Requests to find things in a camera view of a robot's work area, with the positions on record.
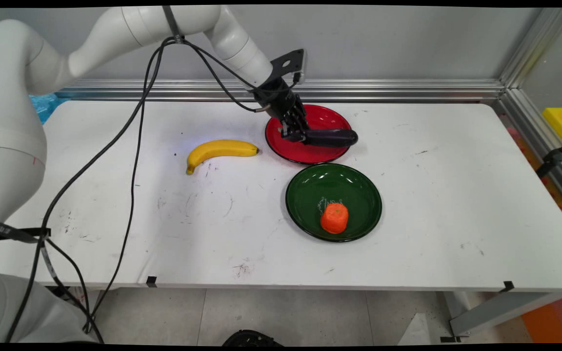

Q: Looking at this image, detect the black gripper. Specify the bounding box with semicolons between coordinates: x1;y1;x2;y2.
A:
253;78;312;143

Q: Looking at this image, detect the orange toy carrot piece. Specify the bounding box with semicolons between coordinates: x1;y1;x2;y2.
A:
320;202;349;235

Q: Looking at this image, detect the orange box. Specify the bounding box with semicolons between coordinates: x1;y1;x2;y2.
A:
520;292;562;344

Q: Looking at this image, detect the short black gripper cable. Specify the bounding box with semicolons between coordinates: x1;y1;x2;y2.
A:
179;38;268;114

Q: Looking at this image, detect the blue plastic bag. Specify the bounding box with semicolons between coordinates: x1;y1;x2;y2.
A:
30;94;69;125

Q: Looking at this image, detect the grey table leg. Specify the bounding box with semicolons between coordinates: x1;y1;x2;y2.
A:
444;291;562;338

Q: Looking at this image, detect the black velcro strap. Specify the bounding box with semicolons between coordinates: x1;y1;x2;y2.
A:
0;219;52;244

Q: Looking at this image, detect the red plate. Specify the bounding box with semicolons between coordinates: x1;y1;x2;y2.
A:
265;104;353;165

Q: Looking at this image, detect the dark purple eggplant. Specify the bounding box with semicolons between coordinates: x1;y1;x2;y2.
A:
304;128;359;148

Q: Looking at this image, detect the yellow banana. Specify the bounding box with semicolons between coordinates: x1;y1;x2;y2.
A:
186;139;261;176

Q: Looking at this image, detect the long black cable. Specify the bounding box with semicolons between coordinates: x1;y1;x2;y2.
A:
82;39;177;334
5;37;179;344

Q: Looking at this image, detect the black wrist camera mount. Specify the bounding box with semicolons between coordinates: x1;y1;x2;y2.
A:
269;48;307;85

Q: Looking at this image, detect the green plate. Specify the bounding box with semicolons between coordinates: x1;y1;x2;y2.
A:
285;163;383;243

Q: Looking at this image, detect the black round floor object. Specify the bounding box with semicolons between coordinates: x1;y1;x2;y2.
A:
221;330;284;348

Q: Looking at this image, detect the aluminium frame rail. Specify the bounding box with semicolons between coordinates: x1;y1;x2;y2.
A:
56;78;506;103
498;7;562;215

